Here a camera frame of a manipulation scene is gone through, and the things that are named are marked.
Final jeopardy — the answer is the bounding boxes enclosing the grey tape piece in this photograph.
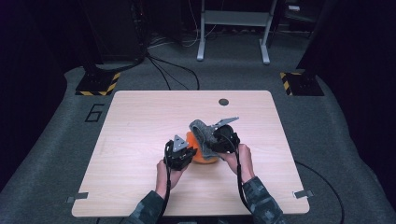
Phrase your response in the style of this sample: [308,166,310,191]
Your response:
[292,189,314,200]
[65,191,90,204]

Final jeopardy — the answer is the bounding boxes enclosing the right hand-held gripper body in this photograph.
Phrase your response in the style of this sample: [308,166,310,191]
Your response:
[211,116,241,154]

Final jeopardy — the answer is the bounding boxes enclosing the grey cloth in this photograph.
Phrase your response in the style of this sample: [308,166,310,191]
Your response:
[189,119,221,161]

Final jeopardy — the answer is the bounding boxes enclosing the orange plush toy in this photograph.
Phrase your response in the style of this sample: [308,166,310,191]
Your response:
[185,131,219,165]

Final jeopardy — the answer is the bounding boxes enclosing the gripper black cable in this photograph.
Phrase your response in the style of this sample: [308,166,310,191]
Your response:
[230,136,346,224]
[158,148,173,224]

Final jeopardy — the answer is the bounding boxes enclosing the black floor cables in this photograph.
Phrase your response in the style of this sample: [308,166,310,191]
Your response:
[145,52,201,91]

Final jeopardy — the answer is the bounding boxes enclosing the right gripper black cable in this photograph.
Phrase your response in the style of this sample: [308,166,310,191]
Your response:
[230,136,346,224]

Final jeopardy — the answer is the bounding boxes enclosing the black cabinet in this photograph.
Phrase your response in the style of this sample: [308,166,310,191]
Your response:
[82,0,148,64]

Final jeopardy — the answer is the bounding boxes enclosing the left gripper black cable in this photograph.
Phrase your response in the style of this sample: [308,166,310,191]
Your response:
[158,148,173,224]

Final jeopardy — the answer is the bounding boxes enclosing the person's right hand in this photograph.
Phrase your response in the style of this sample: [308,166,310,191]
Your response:
[218,143,256,184]

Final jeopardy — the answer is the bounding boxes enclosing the white floor cables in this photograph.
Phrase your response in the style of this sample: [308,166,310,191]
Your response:
[148,0,219,49]

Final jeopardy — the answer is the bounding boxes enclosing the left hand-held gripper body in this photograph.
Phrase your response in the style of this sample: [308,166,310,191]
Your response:
[163,134,191,172]

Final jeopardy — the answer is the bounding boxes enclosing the dark curtain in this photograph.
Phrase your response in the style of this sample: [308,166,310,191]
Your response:
[295,0,396,206]
[0,0,85,191]

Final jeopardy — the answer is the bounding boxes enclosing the person's left hand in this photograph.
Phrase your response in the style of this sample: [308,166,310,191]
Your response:
[155,159,189,200]

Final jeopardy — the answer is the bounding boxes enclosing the black yellow striped stand base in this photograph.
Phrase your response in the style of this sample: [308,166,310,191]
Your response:
[279,72,325,97]
[75,71,121,97]

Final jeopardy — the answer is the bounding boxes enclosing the white metal table frame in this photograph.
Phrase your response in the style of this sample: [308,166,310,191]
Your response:
[196,0,278,65]

